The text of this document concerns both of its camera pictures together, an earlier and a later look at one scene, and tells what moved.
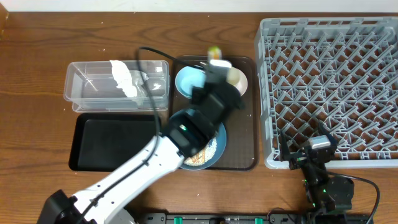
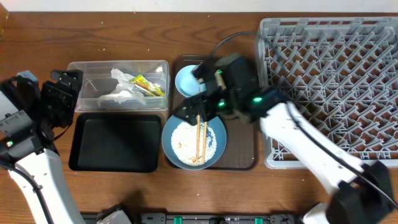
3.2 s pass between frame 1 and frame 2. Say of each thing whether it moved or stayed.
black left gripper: moved
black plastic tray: stayed
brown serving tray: stayed
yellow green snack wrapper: moved
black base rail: stayed
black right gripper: moved
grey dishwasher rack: stayed
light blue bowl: stayed
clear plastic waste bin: stayed
